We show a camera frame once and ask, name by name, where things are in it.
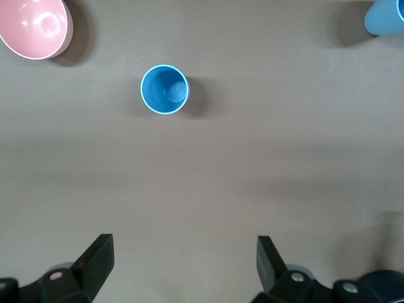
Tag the blue plastic cup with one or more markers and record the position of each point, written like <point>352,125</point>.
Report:
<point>382,19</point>
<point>158,91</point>

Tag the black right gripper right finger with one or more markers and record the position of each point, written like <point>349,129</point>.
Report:
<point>277,284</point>

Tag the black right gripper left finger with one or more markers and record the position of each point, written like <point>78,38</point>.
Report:
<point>85,277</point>

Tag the brown table cover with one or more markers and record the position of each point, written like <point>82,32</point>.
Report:
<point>221,173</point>

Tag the pink bowl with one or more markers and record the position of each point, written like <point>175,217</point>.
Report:
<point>31,25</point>

